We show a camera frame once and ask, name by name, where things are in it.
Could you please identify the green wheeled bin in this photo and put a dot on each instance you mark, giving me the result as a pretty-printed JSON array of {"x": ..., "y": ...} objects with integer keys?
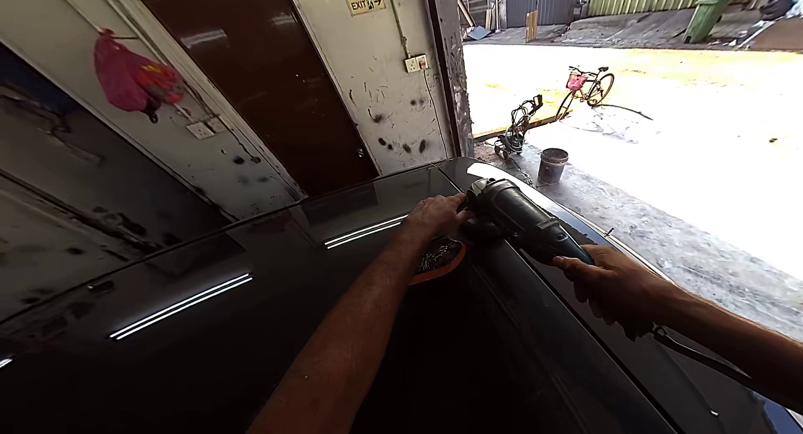
[{"x": 705, "y": 18}]

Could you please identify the dark green power polisher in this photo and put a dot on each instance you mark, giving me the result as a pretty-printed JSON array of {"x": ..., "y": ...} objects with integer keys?
[{"x": 520, "y": 214}]

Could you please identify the white double wall socket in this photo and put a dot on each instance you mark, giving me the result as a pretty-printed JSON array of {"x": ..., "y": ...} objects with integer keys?
[{"x": 411, "y": 64}]

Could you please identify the dark pad with orange rim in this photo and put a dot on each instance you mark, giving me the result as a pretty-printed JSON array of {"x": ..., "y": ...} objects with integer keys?
[{"x": 442, "y": 257}]

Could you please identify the dark bucket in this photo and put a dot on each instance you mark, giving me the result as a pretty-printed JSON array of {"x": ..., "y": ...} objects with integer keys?
[{"x": 553, "y": 167}]

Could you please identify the dark doorway post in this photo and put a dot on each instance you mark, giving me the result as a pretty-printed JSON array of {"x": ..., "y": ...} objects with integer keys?
[{"x": 449, "y": 64}]

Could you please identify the red plastic bag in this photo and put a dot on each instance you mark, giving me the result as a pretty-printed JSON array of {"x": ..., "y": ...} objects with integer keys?
[{"x": 164, "y": 83}]

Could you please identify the person's right fingers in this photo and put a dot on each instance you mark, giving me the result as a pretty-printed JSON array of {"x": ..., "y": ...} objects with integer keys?
[{"x": 580, "y": 271}]

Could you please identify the person's right hand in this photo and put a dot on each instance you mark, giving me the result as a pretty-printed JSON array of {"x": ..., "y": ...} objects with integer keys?
[{"x": 618, "y": 282}]

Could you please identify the grey corrugated gate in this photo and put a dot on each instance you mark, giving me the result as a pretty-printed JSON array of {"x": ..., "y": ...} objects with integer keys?
[{"x": 539, "y": 4}]

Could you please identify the exit sign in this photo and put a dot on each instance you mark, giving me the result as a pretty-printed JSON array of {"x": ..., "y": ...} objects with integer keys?
[{"x": 357, "y": 5}]

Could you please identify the person's right forearm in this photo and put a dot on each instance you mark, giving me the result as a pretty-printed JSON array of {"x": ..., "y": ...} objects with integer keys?
[{"x": 728, "y": 333}]

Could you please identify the person's left forearm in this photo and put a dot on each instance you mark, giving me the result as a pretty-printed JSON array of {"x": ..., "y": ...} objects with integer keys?
[{"x": 357, "y": 321}]

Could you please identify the wooden board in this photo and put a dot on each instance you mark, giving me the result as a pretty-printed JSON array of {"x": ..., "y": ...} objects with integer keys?
[{"x": 531, "y": 26}]

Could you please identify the pink plastic bag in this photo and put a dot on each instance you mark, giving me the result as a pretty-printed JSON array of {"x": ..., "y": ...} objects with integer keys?
[{"x": 118, "y": 79}]

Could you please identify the person's left hand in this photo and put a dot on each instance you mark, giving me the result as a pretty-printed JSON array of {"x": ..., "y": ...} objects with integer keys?
[{"x": 433, "y": 214}]

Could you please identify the brown door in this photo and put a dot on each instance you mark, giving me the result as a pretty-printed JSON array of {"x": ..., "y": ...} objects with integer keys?
[{"x": 276, "y": 89}]

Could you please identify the white wall switch box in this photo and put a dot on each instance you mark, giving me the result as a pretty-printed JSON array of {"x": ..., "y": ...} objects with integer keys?
[{"x": 201, "y": 130}]

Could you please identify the black car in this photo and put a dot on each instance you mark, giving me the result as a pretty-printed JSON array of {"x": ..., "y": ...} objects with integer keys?
[{"x": 251, "y": 346}]

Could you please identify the person's left fingers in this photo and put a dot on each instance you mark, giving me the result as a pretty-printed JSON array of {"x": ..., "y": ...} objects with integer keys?
[{"x": 458, "y": 210}]

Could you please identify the bicycle with pink basket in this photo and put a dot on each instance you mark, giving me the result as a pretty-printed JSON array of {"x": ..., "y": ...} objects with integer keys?
[{"x": 586, "y": 94}]

